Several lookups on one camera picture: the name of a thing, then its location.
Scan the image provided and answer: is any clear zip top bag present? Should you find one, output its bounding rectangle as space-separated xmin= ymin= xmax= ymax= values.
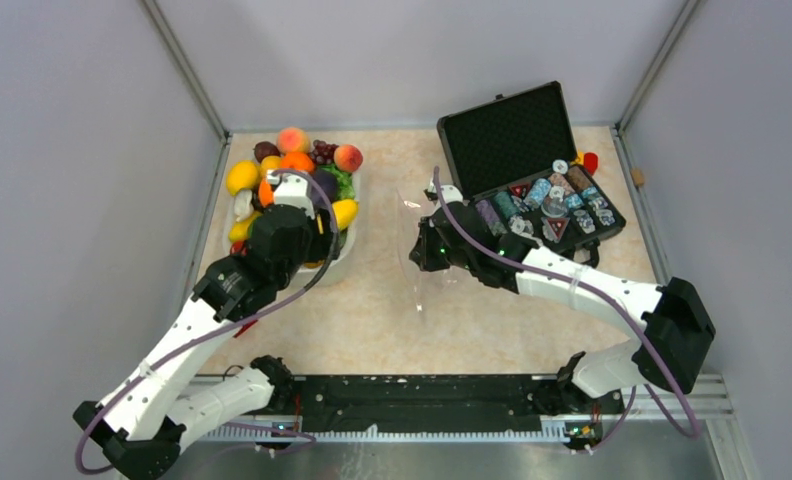
xmin=394 ymin=187 xmax=464 ymax=314

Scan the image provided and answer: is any purple eggplant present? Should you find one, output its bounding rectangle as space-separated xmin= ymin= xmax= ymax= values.
xmin=311 ymin=169 xmax=340 ymax=205

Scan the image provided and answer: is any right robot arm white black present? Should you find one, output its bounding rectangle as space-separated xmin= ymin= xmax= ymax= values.
xmin=408 ymin=202 xmax=716 ymax=412

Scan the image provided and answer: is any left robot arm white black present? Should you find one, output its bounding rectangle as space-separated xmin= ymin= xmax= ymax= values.
xmin=73 ymin=202 xmax=340 ymax=479

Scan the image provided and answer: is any white fruit tray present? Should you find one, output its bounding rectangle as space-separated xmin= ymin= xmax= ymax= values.
xmin=220 ymin=171 xmax=366 ymax=288

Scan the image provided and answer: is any yellow mango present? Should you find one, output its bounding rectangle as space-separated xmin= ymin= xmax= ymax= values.
xmin=332 ymin=199 xmax=359 ymax=231

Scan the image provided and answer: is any green lettuce leaf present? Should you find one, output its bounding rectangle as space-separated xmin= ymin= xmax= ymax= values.
xmin=320 ymin=164 xmax=356 ymax=201

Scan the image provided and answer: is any large orange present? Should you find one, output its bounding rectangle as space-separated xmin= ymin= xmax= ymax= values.
xmin=257 ymin=179 xmax=274 ymax=209

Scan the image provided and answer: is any peach at right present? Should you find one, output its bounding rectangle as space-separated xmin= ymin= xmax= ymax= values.
xmin=333 ymin=144 xmax=364 ymax=173

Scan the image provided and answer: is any peach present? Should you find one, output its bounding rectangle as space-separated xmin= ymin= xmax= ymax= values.
xmin=333 ymin=144 xmax=364 ymax=173
xmin=275 ymin=127 xmax=311 ymax=154

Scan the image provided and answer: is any dark grapes bunch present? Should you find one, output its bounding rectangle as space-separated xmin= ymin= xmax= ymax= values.
xmin=309 ymin=139 xmax=339 ymax=166

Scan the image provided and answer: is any small orange tangerine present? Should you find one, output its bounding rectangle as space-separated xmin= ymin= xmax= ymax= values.
xmin=280 ymin=152 xmax=316 ymax=173

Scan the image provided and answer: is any yellow lemon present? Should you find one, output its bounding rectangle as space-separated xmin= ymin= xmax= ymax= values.
xmin=225 ymin=160 xmax=261 ymax=197

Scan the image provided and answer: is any peach at back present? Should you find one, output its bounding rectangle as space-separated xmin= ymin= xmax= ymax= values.
xmin=275 ymin=127 xmax=311 ymax=154

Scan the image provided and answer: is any dark plum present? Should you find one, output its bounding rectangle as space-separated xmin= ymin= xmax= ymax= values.
xmin=253 ymin=141 xmax=281 ymax=163

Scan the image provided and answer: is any red blue block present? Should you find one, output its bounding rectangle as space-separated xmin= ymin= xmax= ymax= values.
xmin=233 ymin=319 xmax=258 ymax=338

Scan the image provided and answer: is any black poker chip case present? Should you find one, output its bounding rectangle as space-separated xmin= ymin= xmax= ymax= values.
xmin=437 ymin=81 xmax=626 ymax=267

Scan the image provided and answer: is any red small object behind case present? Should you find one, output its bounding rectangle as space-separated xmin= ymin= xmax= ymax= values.
xmin=574 ymin=152 xmax=600 ymax=175

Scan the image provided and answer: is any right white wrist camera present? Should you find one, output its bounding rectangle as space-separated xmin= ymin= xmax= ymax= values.
xmin=424 ymin=184 xmax=464 ymax=207

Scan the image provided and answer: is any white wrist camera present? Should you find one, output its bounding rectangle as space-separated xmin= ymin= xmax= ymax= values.
xmin=424 ymin=184 xmax=464 ymax=207
xmin=266 ymin=169 xmax=316 ymax=219

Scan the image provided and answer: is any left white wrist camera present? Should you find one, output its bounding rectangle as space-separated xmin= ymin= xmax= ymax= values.
xmin=266 ymin=169 xmax=316 ymax=219

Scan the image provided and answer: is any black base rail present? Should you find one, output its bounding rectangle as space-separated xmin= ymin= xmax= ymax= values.
xmin=259 ymin=374 xmax=625 ymax=434

